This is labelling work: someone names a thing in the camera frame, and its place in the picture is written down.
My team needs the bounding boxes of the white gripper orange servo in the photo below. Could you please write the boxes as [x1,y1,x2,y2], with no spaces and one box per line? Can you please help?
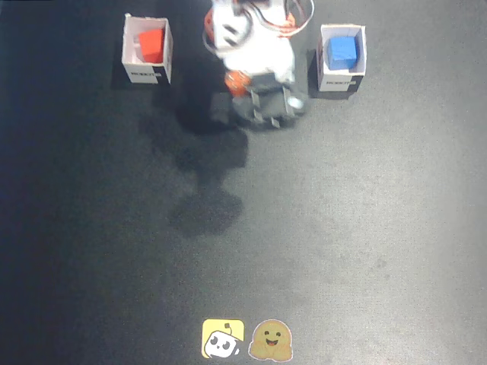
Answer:
[218,37,297,99]

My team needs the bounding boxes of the blue cube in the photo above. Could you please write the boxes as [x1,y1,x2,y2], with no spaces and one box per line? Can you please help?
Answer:
[326,35,359,71]

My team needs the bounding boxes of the red cube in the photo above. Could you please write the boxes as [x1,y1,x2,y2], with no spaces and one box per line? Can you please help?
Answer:
[137,27,166,65]

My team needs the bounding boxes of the white cardboard box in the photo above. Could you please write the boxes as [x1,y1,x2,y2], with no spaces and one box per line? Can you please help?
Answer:
[314,24,368,94]
[120,13,174,85]

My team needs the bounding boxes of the hugging face emoji sticker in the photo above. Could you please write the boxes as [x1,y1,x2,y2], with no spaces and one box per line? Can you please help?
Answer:
[247,319,294,361]

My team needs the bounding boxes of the yellow robot face sticker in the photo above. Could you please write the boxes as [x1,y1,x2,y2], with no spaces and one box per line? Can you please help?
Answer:
[201,318,246,360]

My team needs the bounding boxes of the white servo wire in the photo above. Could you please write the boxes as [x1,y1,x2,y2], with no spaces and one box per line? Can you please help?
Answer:
[279,0,316,40]

